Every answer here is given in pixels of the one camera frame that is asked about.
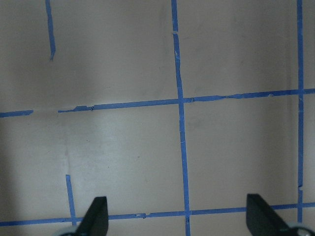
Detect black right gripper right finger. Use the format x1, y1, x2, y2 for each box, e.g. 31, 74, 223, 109
246, 194, 297, 236

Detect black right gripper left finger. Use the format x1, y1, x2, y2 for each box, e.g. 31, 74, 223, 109
74, 196, 109, 236

